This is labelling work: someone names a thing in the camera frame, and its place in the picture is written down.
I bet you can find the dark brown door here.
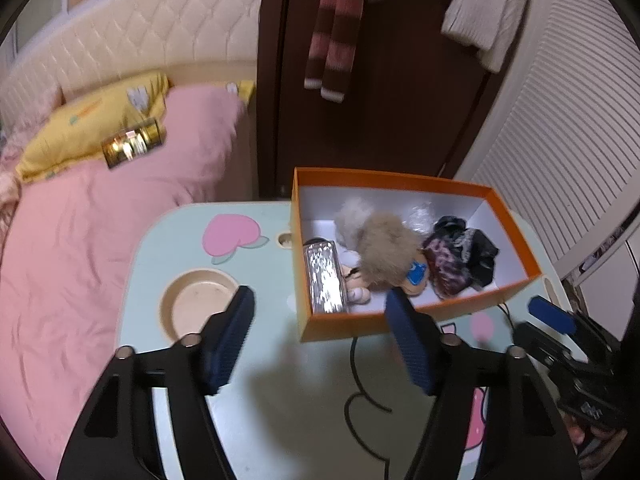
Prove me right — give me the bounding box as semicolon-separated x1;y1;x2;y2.
255;0;506;201

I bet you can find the black glossy lace garment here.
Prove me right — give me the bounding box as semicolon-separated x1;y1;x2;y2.
421;215;501;302

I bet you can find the pink duvet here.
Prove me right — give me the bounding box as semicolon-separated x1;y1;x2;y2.
0;85;248;480

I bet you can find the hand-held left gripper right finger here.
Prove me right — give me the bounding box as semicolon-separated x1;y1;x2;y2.
385;290;583;480

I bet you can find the smartphone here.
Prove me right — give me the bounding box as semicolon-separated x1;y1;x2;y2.
101;117;166;170

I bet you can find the white knit sweater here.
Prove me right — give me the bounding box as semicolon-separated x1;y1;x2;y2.
412;0;531;73

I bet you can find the white louvered wardrobe door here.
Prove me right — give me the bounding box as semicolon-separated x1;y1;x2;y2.
452;0;640;281

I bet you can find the pink floral pillow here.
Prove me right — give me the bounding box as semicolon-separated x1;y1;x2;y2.
0;82;63;136

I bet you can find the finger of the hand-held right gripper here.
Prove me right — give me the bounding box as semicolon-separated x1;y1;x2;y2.
529;297;576;336
515;322;591;367

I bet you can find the grey-white fur pompom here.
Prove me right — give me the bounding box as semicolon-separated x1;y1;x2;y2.
334;199;373;252

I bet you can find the cream tufted headboard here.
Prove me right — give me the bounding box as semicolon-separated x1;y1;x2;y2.
0;0;266;126

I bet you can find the orange cardboard box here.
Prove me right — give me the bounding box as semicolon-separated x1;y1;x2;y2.
289;167;543;343

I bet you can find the pink crumpled blanket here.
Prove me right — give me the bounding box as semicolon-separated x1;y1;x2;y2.
0;132;26;223

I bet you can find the yellow printed pillow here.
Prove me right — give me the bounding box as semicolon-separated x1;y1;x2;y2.
17;72;171;183
226;80;256;105

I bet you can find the silver glitter case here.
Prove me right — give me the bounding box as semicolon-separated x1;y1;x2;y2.
303;241;351;315

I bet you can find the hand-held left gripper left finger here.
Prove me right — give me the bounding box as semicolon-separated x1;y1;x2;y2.
56;285;257;480

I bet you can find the small cartoon figurine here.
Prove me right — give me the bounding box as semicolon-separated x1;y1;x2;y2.
341;262;372;306

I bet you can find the beige round cup holder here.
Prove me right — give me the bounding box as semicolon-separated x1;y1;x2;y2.
159;269;241;348

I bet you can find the tan furry plush toy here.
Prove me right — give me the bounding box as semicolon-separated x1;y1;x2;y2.
356;212;431;293

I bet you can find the clear crinkled plastic wrap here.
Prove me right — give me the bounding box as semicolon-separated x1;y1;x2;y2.
406;202;436;236

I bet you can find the brown pink striped scarf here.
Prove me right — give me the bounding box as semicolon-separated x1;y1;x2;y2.
304;0;365;105

